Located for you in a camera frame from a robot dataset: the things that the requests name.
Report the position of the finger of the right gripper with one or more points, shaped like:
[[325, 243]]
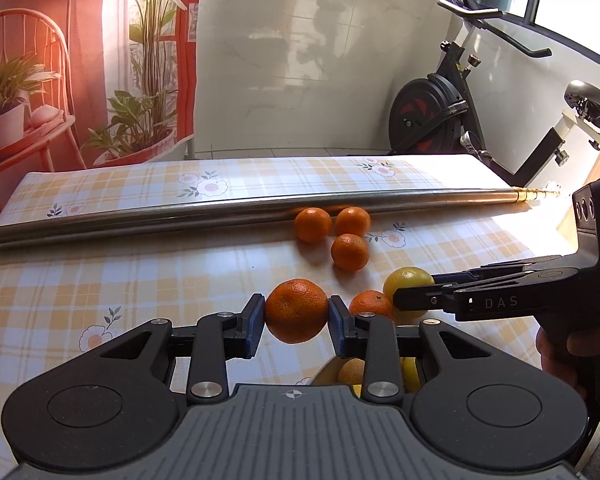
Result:
[[422, 298], [539, 270]]

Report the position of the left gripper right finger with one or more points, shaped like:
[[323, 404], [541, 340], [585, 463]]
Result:
[[379, 343]]

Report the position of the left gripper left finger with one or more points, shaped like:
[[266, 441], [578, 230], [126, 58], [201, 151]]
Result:
[[216, 338]]

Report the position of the large yellow grapefruit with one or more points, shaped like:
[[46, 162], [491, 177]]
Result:
[[410, 375]]

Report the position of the small orange mandarin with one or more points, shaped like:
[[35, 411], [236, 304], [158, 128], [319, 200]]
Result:
[[296, 311]]

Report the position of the person right hand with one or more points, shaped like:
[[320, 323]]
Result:
[[573, 358]]

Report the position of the beige round plate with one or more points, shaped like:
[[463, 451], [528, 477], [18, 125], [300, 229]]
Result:
[[328, 374]]

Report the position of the black exercise bike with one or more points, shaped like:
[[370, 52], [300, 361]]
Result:
[[486, 99]]

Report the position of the plaid floral tablecloth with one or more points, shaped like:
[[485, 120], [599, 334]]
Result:
[[57, 302]]

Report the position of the backdrop stand metal leg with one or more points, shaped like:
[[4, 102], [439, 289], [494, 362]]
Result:
[[190, 148]]

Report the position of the steel telescopic pole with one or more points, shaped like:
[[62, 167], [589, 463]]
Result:
[[211, 214]]

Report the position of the printed room backdrop cloth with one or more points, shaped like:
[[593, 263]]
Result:
[[97, 47]]

